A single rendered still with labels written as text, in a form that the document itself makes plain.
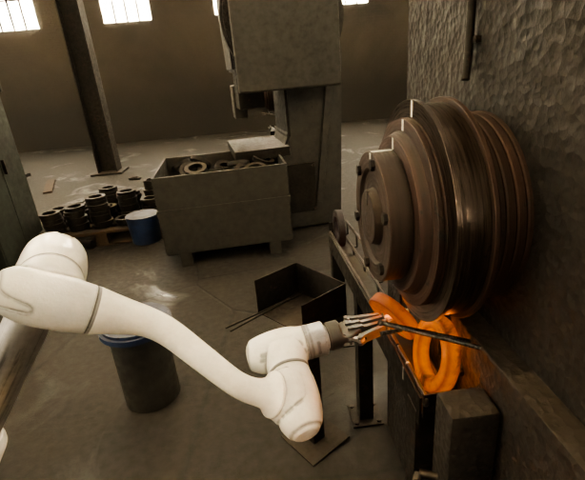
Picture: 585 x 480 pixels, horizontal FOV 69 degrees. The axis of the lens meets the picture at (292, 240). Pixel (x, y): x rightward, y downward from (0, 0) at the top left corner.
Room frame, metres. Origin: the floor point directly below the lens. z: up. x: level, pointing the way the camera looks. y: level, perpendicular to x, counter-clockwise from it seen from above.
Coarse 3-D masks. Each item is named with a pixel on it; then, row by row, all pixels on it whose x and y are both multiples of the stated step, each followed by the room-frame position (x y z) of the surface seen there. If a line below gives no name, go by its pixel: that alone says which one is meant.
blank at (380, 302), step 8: (376, 296) 1.00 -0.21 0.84; (384, 296) 0.99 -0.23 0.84; (376, 304) 1.00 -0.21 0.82; (384, 304) 0.96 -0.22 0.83; (392, 304) 0.96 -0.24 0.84; (384, 312) 1.02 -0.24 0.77; (392, 312) 0.94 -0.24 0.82; (400, 312) 0.94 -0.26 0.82; (408, 312) 0.94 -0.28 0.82; (400, 320) 0.93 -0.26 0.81; (408, 320) 0.93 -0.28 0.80; (392, 328) 1.02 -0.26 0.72; (408, 336) 0.96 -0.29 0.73
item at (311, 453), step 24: (264, 288) 1.41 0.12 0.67; (288, 288) 1.48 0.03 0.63; (312, 288) 1.44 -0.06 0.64; (336, 288) 1.28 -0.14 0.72; (288, 312) 1.35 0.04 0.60; (312, 312) 1.21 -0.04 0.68; (336, 312) 1.28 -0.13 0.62; (312, 360) 1.30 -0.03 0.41; (336, 432) 1.34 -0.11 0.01; (312, 456) 1.23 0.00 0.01
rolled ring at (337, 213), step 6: (336, 210) 1.96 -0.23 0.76; (336, 216) 1.92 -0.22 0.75; (342, 216) 1.91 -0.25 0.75; (336, 222) 2.02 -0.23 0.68; (342, 222) 1.89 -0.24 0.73; (336, 228) 2.02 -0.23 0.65; (342, 228) 1.88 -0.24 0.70; (336, 234) 2.00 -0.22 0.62; (342, 234) 1.87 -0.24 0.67; (342, 240) 1.88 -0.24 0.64; (342, 246) 1.91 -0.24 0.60
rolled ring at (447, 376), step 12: (420, 324) 0.92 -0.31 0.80; (432, 324) 0.87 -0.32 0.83; (444, 324) 0.83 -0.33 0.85; (420, 336) 0.90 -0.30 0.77; (420, 348) 0.90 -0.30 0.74; (444, 348) 0.79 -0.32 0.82; (456, 348) 0.78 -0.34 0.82; (420, 360) 0.88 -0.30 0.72; (444, 360) 0.77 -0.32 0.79; (456, 360) 0.76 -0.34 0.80; (420, 372) 0.85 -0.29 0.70; (432, 372) 0.84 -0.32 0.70; (444, 372) 0.76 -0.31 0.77; (456, 372) 0.75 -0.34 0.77; (432, 384) 0.79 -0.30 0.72; (444, 384) 0.75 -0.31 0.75
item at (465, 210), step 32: (448, 128) 0.76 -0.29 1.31; (448, 160) 0.70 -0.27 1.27; (480, 160) 0.71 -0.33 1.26; (448, 192) 0.69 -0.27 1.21; (480, 192) 0.68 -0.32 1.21; (448, 224) 0.68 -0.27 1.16; (480, 224) 0.66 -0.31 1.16; (448, 256) 0.67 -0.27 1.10; (480, 256) 0.65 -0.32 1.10; (448, 288) 0.67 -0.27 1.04; (480, 288) 0.67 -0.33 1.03
